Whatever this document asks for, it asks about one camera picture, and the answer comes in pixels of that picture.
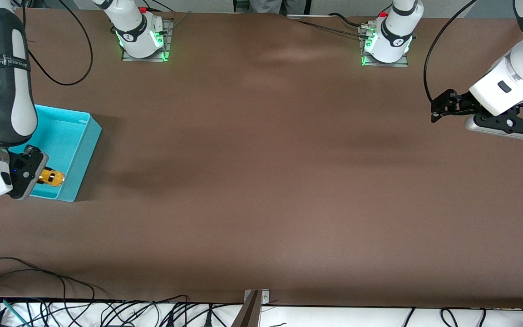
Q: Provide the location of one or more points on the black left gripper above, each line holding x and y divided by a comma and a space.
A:
462, 105

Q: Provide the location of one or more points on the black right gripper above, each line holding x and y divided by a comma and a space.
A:
26, 170

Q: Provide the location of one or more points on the yellow toy beetle car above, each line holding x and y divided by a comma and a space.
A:
56, 178

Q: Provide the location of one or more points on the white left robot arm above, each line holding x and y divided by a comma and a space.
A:
520, 68

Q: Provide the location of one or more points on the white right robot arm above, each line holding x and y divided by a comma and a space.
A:
21, 91

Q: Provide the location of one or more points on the teal plastic bin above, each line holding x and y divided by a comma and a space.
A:
73, 136

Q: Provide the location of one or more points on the person in grey trousers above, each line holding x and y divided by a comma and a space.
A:
276, 7

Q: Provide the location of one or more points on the grey left arm base plate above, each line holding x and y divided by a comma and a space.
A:
402, 64

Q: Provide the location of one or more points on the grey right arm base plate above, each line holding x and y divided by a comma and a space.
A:
169, 27

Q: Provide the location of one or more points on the dark metal camera post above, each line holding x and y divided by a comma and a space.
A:
249, 313

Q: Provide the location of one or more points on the silver table edge bracket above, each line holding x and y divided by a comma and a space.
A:
265, 296

